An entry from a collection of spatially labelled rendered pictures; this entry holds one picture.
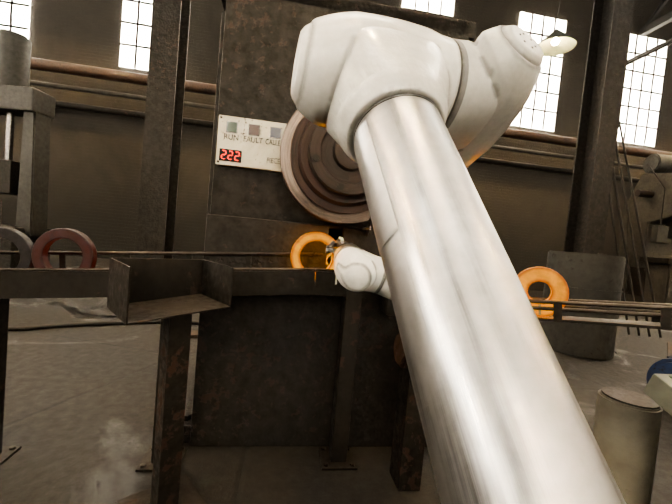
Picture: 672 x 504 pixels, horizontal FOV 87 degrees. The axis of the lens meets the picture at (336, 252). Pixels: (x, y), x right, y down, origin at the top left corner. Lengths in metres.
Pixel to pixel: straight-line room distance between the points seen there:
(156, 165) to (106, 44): 4.93
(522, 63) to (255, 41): 1.19
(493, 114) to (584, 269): 3.15
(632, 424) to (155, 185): 3.83
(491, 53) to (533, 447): 0.42
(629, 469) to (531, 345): 0.89
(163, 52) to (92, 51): 4.52
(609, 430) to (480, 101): 0.84
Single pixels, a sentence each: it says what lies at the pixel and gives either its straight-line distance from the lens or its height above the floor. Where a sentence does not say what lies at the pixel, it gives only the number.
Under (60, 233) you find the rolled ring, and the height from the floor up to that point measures 0.76.
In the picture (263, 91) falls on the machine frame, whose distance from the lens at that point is 1.51.
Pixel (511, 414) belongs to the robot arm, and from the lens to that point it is 0.24.
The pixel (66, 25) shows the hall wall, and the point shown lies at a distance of 9.11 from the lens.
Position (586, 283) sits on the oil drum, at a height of 0.63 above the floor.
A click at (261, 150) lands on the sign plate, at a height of 1.13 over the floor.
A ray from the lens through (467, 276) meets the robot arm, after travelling 0.26.
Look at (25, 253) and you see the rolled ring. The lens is 1.52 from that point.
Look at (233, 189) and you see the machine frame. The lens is 1.43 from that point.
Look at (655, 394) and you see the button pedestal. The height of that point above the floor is 0.58.
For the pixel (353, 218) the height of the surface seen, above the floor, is 0.90.
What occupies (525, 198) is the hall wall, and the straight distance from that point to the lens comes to 9.13.
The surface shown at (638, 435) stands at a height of 0.46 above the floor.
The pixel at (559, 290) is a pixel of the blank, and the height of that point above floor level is 0.73.
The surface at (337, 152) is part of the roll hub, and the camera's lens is 1.20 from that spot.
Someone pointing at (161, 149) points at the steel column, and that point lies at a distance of 4.06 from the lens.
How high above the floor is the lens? 0.84
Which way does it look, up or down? 3 degrees down
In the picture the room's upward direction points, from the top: 5 degrees clockwise
